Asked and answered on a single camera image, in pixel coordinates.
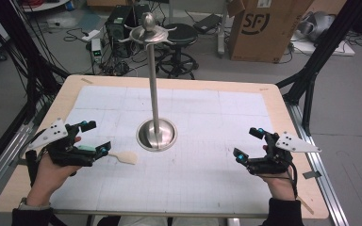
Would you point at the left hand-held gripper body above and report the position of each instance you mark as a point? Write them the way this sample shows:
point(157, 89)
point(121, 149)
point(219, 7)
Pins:
point(59, 153)

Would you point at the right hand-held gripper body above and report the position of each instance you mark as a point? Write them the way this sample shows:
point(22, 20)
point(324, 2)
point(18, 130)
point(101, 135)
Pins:
point(275, 160)

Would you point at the small beige spatula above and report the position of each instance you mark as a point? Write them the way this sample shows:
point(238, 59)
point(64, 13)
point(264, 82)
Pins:
point(126, 157)

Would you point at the person's right hand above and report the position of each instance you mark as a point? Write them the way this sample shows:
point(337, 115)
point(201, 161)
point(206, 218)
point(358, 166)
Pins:
point(281, 186)

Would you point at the person's left hand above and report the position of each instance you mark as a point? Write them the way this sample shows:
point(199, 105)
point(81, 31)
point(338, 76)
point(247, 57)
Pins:
point(48, 180)

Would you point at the grey tape piece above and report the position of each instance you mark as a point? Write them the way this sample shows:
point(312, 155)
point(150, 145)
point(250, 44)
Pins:
point(311, 174)

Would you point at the brown tape piece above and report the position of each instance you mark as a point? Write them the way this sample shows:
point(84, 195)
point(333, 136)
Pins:
point(87, 81)

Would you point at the steel utensil hanging stand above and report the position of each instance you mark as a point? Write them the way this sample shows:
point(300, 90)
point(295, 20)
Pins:
point(156, 132)

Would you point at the thin wooden strip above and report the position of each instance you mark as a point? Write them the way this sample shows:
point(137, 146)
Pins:
point(306, 206)

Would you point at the wristwatch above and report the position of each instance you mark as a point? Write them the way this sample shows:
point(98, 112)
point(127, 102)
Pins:
point(33, 205)

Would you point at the white grid mat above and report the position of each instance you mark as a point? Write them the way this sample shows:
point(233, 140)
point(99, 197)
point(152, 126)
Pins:
point(185, 182)

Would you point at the white device with green display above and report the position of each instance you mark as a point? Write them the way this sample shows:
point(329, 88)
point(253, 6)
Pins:
point(96, 48)

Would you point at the white power strip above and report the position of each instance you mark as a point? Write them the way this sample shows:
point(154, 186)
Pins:
point(90, 35)

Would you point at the large cardboard box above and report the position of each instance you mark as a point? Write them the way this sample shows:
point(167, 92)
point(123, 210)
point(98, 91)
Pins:
point(264, 34)

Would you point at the black computer tower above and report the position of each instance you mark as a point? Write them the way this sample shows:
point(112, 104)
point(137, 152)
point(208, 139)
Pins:
point(118, 28)

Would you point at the white flat board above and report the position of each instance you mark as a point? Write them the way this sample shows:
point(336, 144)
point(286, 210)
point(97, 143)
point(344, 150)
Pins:
point(323, 48)

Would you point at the flat black case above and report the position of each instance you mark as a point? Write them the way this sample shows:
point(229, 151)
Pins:
point(206, 23)

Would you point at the grey rounded device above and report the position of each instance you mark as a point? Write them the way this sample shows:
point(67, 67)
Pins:
point(317, 25)

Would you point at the black round stool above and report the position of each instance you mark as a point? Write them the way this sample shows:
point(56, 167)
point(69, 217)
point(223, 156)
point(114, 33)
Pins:
point(182, 34)

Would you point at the aluminium rail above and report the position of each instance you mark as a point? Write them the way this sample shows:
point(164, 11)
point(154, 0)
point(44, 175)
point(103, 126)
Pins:
point(3, 166)
point(320, 175)

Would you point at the black metal frame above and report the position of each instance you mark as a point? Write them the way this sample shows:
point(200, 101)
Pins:
point(320, 53)
point(28, 62)

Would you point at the white metal post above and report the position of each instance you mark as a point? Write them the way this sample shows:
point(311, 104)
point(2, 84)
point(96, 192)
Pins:
point(222, 28)

